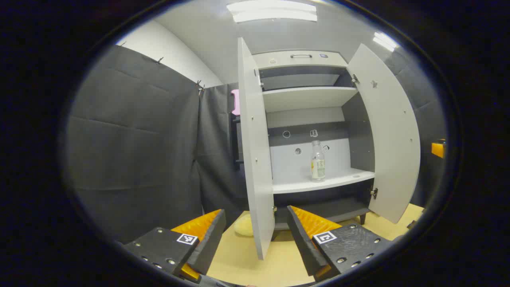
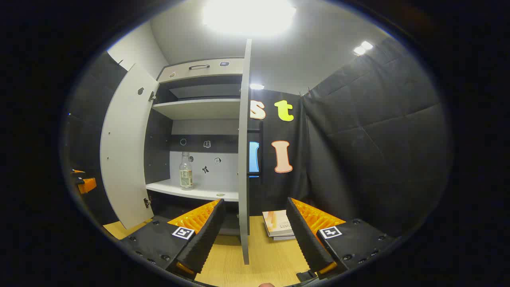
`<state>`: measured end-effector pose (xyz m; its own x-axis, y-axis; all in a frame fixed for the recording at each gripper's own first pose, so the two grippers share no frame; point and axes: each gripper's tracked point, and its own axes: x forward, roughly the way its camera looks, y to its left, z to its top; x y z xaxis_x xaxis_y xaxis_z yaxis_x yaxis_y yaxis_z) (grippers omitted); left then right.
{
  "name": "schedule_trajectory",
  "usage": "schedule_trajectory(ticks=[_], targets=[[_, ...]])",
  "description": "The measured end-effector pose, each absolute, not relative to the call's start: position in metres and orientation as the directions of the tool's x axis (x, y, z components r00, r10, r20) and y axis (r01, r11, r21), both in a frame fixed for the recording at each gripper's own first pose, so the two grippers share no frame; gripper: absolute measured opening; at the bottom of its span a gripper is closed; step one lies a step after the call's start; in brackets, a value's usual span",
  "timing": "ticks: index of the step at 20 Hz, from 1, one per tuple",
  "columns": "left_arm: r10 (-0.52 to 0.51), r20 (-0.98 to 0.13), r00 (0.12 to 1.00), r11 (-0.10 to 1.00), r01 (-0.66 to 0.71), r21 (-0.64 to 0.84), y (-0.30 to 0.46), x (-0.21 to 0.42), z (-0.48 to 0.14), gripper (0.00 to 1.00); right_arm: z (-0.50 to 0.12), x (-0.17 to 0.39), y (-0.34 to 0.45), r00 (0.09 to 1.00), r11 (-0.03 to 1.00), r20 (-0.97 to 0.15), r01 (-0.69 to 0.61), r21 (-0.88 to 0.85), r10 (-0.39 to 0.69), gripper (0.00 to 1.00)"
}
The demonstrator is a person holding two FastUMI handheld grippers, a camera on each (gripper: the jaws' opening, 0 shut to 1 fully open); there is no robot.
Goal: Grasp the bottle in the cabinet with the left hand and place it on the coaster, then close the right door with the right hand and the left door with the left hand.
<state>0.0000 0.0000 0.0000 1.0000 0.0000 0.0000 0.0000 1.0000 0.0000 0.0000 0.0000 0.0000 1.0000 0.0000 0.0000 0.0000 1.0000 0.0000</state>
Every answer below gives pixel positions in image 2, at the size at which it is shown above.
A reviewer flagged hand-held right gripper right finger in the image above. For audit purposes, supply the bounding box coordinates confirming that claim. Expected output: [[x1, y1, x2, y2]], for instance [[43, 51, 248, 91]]
[[286, 197, 397, 279]]

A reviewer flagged clear glass bottle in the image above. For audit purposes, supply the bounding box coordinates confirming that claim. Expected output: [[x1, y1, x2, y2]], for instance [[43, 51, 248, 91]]
[[179, 151, 194, 190]]

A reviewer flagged grey cabinet door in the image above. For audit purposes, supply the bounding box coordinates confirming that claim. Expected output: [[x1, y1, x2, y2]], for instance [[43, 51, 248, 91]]
[[238, 39, 252, 265], [100, 63, 161, 230]]

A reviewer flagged black backdrop cloth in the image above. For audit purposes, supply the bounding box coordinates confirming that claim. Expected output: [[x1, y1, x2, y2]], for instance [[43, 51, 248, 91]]
[[64, 36, 453, 240]]

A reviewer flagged black metal frame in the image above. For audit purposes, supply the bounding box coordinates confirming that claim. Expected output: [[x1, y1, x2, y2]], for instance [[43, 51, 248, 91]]
[[247, 122, 264, 185]]

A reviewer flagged large ceiling light panel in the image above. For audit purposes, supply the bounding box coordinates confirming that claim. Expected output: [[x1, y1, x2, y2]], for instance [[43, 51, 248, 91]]
[[202, 0, 298, 37]]

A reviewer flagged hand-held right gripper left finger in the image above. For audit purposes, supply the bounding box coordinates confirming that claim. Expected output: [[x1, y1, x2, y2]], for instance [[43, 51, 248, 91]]
[[119, 199, 226, 281]]

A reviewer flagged white book with orange cover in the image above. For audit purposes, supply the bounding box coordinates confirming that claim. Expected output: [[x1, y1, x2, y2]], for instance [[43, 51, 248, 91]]
[[262, 210, 295, 237]]

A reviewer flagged grey and white cabinet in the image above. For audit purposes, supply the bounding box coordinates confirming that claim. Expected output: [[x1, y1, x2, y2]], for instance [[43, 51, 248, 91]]
[[143, 58, 245, 236]]

